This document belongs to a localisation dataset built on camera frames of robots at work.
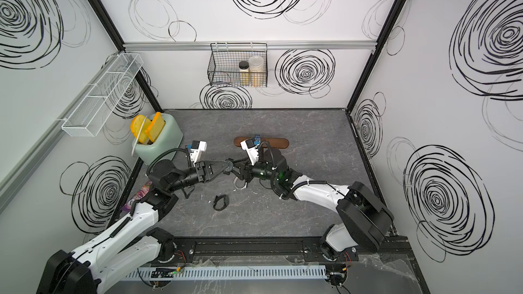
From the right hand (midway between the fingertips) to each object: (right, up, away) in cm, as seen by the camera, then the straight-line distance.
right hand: (229, 167), depth 73 cm
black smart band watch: (-3, -16, +11) cm, 19 cm away
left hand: (0, +1, -6) cm, 6 cm away
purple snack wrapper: (-41, -14, +11) cm, 44 cm away
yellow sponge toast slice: (-41, +17, +13) cm, 46 cm away
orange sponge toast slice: (-33, +15, +12) cm, 38 cm away
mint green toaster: (-30, +9, +16) cm, 35 cm away
